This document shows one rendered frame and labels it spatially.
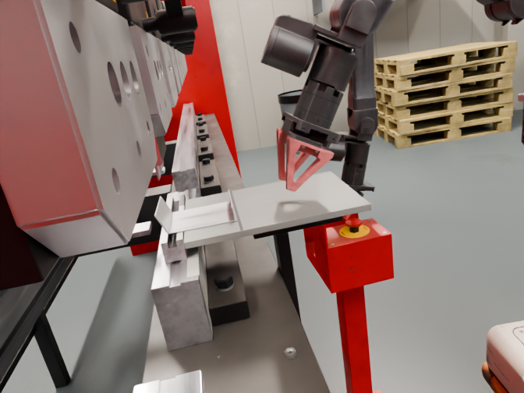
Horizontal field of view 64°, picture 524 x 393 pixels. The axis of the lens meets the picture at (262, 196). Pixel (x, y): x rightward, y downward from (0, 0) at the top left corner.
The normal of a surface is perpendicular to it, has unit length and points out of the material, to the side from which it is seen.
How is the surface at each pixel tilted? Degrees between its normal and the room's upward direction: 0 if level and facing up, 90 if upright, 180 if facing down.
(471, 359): 0
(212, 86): 90
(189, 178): 90
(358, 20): 92
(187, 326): 90
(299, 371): 0
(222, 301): 0
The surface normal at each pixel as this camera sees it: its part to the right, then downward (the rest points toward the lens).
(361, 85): 0.00, 0.21
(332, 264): 0.19, 0.30
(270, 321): -0.15, -0.93
